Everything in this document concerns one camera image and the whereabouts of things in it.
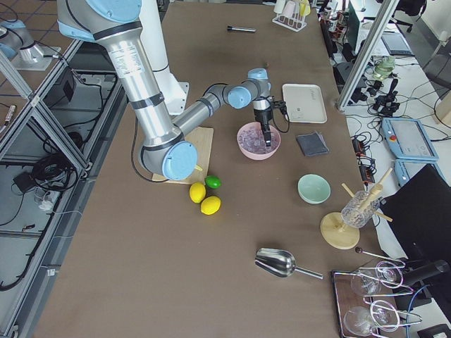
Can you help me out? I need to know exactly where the lower teach pendant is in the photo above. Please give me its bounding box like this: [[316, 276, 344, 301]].
[[394, 159, 438, 187]]

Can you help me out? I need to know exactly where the yellow lemon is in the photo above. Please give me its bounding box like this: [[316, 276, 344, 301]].
[[189, 182, 206, 204], [200, 196, 221, 215]]

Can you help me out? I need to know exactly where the mint green bowl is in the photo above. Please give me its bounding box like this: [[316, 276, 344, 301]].
[[297, 174, 331, 204]]

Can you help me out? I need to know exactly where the black monitor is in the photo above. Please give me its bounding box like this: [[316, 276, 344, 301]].
[[381, 164, 450, 262]]

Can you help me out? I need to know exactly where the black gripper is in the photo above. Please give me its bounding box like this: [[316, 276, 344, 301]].
[[252, 100, 286, 146]]

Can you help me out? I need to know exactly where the clear ice cubes pile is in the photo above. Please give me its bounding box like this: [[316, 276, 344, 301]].
[[237, 124, 280, 155]]

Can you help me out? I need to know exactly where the teach pendant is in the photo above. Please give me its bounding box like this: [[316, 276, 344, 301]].
[[381, 118, 439, 162], [394, 159, 438, 187]]

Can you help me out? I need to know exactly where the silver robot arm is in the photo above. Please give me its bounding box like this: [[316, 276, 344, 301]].
[[1, 20, 53, 71], [57, 1, 282, 181]]

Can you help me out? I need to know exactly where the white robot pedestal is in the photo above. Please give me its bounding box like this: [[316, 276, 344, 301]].
[[140, 0, 189, 115]]

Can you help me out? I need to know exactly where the wine glass rack tray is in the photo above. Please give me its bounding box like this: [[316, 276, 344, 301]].
[[331, 270, 422, 337]]

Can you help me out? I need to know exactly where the wooden cup tree stand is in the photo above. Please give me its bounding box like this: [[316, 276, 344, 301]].
[[320, 168, 393, 249]]

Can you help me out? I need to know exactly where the yellow lemon upper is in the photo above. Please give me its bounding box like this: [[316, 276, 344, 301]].
[[189, 182, 206, 204]]

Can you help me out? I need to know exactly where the grey folded cloth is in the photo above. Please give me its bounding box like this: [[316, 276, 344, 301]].
[[296, 131, 329, 157]]

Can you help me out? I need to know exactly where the aluminium frame post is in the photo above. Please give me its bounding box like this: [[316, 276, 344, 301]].
[[336, 0, 399, 113]]

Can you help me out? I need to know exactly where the textured clear glass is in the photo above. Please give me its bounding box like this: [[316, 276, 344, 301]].
[[341, 191, 380, 229]]

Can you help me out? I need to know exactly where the green lime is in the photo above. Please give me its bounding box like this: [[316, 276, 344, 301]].
[[204, 175, 222, 189]]

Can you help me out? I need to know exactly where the pink bowl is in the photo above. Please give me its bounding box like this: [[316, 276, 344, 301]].
[[237, 122, 280, 161]]

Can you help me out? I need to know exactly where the cream rabbit tray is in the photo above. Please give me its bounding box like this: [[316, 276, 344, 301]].
[[282, 84, 327, 124]]

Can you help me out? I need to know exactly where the metal ice scoop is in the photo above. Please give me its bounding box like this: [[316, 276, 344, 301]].
[[254, 248, 323, 280]]

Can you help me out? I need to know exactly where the white cup on rack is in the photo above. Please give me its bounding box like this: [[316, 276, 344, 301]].
[[273, 0, 285, 14]]

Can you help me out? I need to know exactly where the lower wine glass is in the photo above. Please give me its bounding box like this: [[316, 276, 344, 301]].
[[344, 300, 400, 337]]

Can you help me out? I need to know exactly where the steel muddler black tip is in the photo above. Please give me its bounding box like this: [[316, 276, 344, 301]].
[[227, 25, 257, 33]]

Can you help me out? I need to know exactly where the upper wine glass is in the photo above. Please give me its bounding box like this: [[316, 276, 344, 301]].
[[350, 261, 404, 296]]

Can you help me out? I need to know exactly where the white wire cup rack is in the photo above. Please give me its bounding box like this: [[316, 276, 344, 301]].
[[272, 1, 307, 32]]

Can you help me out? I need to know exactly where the upper teach pendant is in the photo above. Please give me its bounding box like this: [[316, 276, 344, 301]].
[[381, 118, 439, 162]]

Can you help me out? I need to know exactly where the long bar spoon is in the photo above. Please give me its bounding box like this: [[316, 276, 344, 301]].
[[354, 246, 404, 265]]

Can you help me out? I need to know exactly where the pink cup on rack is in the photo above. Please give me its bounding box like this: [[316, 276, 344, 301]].
[[281, 1, 296, 19]]

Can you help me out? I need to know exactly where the yellow cup on rack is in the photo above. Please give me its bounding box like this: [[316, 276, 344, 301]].
[[299, 0, 311, 16]]

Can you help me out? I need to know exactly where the wooden cutting board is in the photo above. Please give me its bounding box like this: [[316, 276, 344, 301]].
[[152, 127, 214, 184]]

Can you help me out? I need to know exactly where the yellow lemon lower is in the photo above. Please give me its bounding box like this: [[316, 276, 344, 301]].
[[200, 196, 221, 215]]

